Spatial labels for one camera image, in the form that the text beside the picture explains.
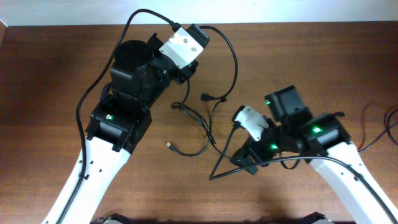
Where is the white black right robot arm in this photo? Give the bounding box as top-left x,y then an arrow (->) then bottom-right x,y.
230,86 -> 397,223

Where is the black right camera cable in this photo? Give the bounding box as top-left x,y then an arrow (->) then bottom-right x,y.
208,121 -> 398,224

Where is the black USB cable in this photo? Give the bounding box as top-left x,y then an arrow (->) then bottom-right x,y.
357,107 -> 398,153
165,26 -> 239,157

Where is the black camera cable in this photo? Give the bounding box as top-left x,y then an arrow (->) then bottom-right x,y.
55,8 -> 181,224
208,121 -> 398,224

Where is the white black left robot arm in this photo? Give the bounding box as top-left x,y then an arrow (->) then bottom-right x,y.
44,30 -> 210,223

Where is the black left camera cable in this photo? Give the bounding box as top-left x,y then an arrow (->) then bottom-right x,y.
55,8 -> 181,224

